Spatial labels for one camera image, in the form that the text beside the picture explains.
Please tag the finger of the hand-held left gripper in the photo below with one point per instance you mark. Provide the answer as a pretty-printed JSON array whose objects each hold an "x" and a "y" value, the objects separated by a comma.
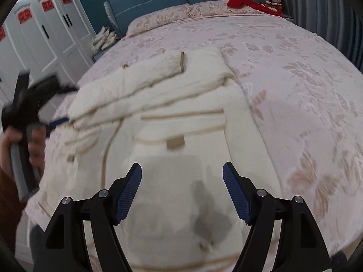
[
  {"x": 59, "y": 121},
  {"x": 68, "y": 88}
]

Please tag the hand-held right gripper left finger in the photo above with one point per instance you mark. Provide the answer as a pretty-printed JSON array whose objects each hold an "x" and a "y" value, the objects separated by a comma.
[{"x": 130, "y": 192}]

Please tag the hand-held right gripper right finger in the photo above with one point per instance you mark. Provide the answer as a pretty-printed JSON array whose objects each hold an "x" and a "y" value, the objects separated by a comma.
[{"x": 234, "y": 192}]

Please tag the cream quilted coat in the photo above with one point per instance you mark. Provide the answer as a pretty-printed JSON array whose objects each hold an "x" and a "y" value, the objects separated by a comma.
[{"x": 181, "y": 104}]

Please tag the person's left forearm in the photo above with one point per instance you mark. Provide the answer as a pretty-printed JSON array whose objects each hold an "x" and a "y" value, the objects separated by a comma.
[{"x": 8, "y": 212}]

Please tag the person's left hand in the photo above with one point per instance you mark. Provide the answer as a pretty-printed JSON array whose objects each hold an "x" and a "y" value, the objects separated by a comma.
[{"x": 37, "y": 147}]

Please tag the blue bedside table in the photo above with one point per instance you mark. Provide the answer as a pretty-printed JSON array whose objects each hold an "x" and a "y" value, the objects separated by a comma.
[{"x": 97, "y": 56}]

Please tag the white wardrobe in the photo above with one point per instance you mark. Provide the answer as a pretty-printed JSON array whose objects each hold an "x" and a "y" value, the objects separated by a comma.
[{"x": 56, "y": 42}]

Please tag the white plush items on nightstand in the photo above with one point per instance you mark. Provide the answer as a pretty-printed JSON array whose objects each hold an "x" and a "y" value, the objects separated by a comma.
[{"x": 105, "y": 38}]

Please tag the blue padded headboard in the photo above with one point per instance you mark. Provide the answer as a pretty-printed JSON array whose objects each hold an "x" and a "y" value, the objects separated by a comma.
[{"x": 147, "y": 0}]

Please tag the pink floral bedspread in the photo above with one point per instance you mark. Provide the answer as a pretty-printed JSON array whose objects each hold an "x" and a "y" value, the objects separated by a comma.
[{"x": 297, "y": 76}]

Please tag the red garment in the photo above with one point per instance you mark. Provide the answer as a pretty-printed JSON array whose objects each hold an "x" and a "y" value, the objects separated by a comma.
[{"x": 241, "y": 2}]

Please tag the grey curtain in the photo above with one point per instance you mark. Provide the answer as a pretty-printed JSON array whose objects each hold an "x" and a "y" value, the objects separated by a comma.
[{"x": 326, "y": 11}]

